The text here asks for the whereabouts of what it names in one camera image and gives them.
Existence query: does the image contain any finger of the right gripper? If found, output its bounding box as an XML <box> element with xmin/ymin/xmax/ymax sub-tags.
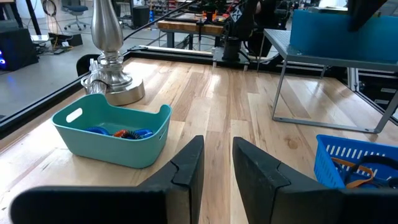
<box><xmin>347</xmin><ymin>0</ymin><xmax>389</xmax><ymax>32</ymax></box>

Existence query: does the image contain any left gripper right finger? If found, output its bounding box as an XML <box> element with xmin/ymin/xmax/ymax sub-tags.
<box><xmin>232</xmin><ymin>136</ymin><xmax>398</xmax><ymax>224</ymax></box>

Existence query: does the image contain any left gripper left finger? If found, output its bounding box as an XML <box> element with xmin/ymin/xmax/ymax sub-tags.
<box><xmin>11</xmin><ymin>135</ymin><xmax>205</xmax><ymax>224</ymax></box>

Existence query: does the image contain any large blue-green plastic bin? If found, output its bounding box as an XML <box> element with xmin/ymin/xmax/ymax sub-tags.
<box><xmin>289</xmin><ymin>9</ymin><xmax>398</xmax><ymax>62</ymax></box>

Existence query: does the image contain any blue perforated plastic basket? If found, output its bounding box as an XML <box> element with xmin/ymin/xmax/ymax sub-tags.
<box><xmin>313</xmin><ymin>134</ymin><xmax>398</xmax><ymax>190</ymax></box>

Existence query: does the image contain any black coil wristband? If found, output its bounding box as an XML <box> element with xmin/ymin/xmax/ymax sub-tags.
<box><xmin>123</xmin><ymin>130</ymin><xmax>142</xmax><ymax>140</ymax></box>

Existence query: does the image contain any blue coil wristband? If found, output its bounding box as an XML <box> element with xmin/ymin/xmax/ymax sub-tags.
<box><xmin>85</xmin><ymin>126</ymin><xmax>109</xmax><ymax>136</ymax></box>
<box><xmin>133</xmin><ymin>128</ymin><xmax>155</xmax><ymax>139</ymax></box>

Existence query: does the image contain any orange rubber band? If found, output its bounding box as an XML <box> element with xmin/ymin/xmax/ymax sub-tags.
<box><xmin>331</xmin><ymin>157</ymin><xmax>374</xmax><ymax>190</ymax></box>

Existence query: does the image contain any black wide rubber band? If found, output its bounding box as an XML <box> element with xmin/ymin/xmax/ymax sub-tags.
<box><xmin>343</xmin><ymin>154</ymin><xmax>398</xmax><ymax>187</ymax></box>

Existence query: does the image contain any office chair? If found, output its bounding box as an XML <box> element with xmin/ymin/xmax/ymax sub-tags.
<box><xmin>60</xmin><ymin>0</ymin><xmax>93</xmax><ymax>31</ymax></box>

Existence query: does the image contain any small turquoise plastic bin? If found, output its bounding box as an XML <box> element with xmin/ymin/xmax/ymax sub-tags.
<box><xmin>51</xmin><ymin>93</ymin><xmax>173</xmax><ymax>169</ymax></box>

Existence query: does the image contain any grey perforated metal stand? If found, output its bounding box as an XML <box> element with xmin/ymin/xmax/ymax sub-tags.
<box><xmin>257</xmin><ymin>28</ymin><xmax>398</xmax><ymax>134</ymax></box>

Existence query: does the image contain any wooden workbench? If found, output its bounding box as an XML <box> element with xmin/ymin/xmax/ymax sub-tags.
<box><xmin>157</xmin><ymin>18</ymin><xmax>226</xmax><ymax>49</ymax></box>

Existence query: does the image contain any silver table lamp white shade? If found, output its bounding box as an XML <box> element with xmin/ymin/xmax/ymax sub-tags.
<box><xmin>90</xmin><ymin>0</ymin><xmax>146</xmax><ymax>106</ymax></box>

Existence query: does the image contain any black computer tower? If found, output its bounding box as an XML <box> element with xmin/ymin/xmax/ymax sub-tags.
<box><xmin>0</xmin><ymin>27</ymin><xmax>40</xmax><ymax>72</ymax></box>

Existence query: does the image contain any black floor bin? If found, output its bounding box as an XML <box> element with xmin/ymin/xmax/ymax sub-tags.
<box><xmin>132</xmin><ymin>5</ymin><xmax>150</xmax><ymax>28</ymax></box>

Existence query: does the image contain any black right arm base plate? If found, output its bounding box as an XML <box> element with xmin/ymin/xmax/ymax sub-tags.
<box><xmin>213</xmin><ymin>45</ymin><xmax>251</xmax><ymax>68</ymax></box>

